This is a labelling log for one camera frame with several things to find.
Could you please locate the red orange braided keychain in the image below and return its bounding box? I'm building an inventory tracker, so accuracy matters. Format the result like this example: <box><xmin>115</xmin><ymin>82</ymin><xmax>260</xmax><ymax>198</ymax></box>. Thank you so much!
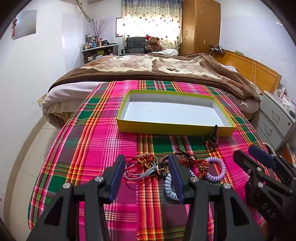
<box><xmin>124</xmin><ymin>153</ymin><xmax>162</xmax><ymax>181</ymax></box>

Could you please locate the grey drawer cabinet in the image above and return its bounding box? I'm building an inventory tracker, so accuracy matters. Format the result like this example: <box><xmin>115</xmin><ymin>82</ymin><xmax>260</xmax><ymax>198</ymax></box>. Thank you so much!
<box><xmin>251</xmin><ymin>91</ymin><xmax>294</xmax><ymax>149</ymax></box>

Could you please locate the clutter on cabinet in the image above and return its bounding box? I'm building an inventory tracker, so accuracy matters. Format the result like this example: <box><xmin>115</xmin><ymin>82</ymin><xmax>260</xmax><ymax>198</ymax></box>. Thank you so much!
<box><xmin>274</xmin><ymin>85</ymin><xmax>296</xmax><ymax>109</ymax></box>

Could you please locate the brown teddy bear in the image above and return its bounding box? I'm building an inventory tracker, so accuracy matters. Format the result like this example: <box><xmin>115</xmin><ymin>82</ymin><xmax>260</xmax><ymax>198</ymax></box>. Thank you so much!
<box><xmin>145</xmin><ymin>35</ymin><xmax>163</xmax><ymax>52</ymax></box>

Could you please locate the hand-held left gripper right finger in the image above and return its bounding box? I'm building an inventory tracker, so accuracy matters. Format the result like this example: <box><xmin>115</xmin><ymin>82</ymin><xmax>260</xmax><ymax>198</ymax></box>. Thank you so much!
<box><xmin>168</xmin><ymin>153</ymin><xmax>266</xmax><ymax>241</ymax></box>

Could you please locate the black band bracelet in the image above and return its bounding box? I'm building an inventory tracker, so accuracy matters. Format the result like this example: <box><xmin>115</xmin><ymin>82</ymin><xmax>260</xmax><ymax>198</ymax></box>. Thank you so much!
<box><xmin>174</xmin><ymin>152</ymin><xmax>197</xmax><ymax>163</ymax></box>

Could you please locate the bed with pale sheet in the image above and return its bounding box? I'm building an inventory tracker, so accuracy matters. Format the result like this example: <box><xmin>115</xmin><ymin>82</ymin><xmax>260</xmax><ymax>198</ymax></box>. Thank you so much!
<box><xmin>42</xmin><ymin>49</ymin><xmax>262</xmax><ymax>130</ymax></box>

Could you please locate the copper chain bracelet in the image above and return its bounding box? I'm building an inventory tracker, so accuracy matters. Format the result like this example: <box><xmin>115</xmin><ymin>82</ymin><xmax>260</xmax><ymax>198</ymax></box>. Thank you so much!
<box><xmin>177</xmin><ymin>158</ymin><xmax>197</xmax><ymax>166</ymax></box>

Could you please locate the yellow cardboard box tray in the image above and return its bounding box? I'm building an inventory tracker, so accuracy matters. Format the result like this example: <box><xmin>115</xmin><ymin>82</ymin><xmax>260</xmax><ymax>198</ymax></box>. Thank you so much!
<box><xmin>116</xmin><ymin>90</ymin><xmax>237</xmax><ymax>137</ymax></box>

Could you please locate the row of bottles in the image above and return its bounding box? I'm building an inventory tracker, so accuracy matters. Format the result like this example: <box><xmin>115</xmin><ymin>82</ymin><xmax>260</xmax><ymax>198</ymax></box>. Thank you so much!
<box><xmin>83</xmin><ymin>35</ymin><xmax>103</xmax><ymax>50</ymax></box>

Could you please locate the purple spiral hair tie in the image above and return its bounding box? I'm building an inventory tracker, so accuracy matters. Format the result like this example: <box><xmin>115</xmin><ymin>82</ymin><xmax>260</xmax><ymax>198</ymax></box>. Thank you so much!
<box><xmin>205</xmin><ymin>157</ymin><xmax>226</xmax><ymax>183</ymax></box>

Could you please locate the light blue spiral hair tie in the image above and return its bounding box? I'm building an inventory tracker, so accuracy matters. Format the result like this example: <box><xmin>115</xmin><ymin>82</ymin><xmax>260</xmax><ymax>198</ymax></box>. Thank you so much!
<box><xmin>165</xmin><ymin>170</ymin><xmax>179</xmax><ymax>201</ymax></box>

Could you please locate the dark beaded bracelet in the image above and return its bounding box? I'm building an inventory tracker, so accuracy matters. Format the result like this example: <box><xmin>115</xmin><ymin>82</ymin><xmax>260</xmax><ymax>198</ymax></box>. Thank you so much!
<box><xmin>205</xmin><ymin>125</ymin><xmax>219</xmax><ymax>151</ymax></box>

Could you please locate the wooden headboard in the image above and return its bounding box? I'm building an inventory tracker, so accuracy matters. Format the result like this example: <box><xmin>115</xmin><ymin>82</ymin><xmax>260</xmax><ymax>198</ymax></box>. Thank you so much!
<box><xmin>211</xmin><ymin>50</ymin><xmax>282</xmax><ymax>93</ymax></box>

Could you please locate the grey desk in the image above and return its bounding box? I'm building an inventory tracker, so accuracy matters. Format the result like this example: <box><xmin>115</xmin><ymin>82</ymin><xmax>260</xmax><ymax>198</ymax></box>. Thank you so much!
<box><xmin>82</xmin><ymin>44</ymin><xmax>118</xmax><ymax>64</ymax></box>

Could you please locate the white wall pipe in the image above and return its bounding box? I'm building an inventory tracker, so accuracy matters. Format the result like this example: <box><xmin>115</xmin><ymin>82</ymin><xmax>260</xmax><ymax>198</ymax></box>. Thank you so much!
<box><xmin>76</xmin><ymin>0</ymin><xmax>93</xmax><ymax>22</ymax></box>

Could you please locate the patterned window curtain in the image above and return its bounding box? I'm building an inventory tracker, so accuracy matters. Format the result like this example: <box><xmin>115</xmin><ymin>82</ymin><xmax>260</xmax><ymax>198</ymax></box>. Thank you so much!
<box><xmin>121</xmin><ymin>0</ymin><xmax>183</xmax><ymax>50</ymax></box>

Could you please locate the brown patterned blanket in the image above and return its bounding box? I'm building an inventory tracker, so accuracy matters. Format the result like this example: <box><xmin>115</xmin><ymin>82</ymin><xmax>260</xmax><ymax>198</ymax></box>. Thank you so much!
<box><xmin>48</xmin><ymin>53</ymin><xmax>260</xmax><ymax>101</ymax></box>

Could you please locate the brown cord bracelet gold knot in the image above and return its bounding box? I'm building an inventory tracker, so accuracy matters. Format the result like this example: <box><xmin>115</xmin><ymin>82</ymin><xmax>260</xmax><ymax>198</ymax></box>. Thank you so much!
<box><xmin>156</xmin><ymin>156</ymin><xmax>170</xmax><ymax>174</ymax></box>

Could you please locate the vase with bare branches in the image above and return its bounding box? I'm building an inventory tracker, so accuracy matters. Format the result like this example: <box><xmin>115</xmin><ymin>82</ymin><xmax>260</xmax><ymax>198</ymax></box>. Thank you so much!
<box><xmin>90</xmin><ymin>20</ymin><xmax>109</xmax><ymax>44</ymax></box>

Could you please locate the wooden wardrobe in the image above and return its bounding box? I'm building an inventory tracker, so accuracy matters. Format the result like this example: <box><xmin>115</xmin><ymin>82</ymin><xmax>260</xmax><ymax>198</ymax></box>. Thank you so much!
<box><xmin>179</xmin><ymin>0</ymin><xmax>221</xmax><ymax>56</ymax></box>

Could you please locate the wall poster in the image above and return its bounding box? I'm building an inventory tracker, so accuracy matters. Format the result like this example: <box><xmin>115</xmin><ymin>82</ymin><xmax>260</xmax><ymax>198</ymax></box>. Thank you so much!
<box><xmin>12</xmin><ymin>10</ymin><xmax>38</xmax><ymax>40</ymax></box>

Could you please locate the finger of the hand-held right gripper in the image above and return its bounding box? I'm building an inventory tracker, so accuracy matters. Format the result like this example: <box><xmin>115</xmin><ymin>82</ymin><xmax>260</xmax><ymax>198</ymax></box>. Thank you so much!
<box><xmin>248</xmin><ymin>145</ymin><xmax>296</xmax><ymax>184</ymax></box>
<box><xmin>232</xmin><ymin>150</ymin><xmax>292</xmax><ymax>198</ymax></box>

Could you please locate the red orange woven bracelet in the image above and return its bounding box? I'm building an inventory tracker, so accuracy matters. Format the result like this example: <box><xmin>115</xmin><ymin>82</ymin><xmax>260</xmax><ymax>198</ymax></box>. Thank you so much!
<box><xmin>195</xmin><ymin>160</ymin><xmax>210</xmax><ymax>178</ymax></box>

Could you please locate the pink green plaid cloth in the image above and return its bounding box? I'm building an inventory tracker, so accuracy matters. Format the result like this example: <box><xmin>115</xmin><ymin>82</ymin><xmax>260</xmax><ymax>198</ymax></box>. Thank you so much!
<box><xmin>28</xmin><ymin>80</ymin><xmax>275</xmax><ymax>241</ymax></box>

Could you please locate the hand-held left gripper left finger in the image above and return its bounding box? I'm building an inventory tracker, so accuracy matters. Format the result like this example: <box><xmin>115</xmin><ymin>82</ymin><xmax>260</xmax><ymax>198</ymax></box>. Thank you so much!
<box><xmin>25</xmin><ymin>154</ymin><xmax>126</xmax><ymax>241</ymax></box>

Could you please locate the black office chair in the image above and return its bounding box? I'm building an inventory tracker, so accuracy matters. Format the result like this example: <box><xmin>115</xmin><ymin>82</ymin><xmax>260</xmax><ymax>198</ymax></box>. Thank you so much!
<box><xmin>121</xmin><ymin>37</ymin><xmax>147</xmax><ymax>55</ymax></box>

